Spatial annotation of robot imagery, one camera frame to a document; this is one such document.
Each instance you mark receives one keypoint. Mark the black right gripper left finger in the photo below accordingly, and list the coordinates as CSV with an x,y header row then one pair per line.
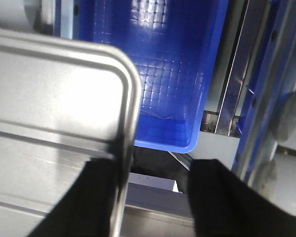
x,y
92,207

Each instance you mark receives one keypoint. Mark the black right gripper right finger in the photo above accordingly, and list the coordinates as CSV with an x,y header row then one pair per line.
x,y
223,206

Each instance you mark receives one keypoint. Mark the silver ribbed metal tray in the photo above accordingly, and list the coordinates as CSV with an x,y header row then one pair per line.
x,y
63,102

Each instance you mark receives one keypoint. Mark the blue bin lower centre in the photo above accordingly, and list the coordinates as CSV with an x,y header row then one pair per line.
x,y
174,45

